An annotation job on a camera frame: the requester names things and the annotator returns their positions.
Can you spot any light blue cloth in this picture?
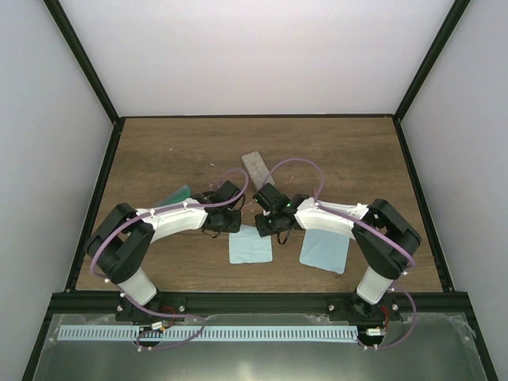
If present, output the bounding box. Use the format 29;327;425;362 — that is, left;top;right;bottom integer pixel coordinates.
299;229;350;275
229;225;273;264

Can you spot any light blue slotted cable duct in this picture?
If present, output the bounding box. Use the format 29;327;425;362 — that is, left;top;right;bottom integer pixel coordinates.
57;325;358;343

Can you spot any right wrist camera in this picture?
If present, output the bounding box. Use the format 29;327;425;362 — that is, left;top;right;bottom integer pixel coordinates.
253;183;290;213

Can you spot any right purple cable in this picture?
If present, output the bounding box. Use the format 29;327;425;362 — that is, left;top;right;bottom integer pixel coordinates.
264;158;418;351

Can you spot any black enclosure frame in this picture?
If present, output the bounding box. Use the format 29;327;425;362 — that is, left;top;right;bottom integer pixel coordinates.
21;0;499;381

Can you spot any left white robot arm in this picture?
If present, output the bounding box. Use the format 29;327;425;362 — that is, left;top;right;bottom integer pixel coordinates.
86;191;245;321

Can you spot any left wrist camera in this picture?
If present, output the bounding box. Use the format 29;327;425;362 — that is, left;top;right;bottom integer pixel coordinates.
208;180;241;203

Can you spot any light grey glasses case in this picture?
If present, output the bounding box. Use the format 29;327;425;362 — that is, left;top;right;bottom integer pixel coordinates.
241;151;275;191

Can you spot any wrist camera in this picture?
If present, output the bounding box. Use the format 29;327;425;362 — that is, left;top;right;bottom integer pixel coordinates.
208;180;241;203
253;183;290;213

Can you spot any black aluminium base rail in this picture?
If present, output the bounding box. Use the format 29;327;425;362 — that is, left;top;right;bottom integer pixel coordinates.
46;291;472;324

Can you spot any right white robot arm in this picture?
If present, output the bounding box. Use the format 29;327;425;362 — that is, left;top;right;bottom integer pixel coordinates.
253;191;421;320

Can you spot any blue-grey glasses case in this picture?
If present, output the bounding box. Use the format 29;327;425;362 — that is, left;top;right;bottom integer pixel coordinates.
156;185;191;207

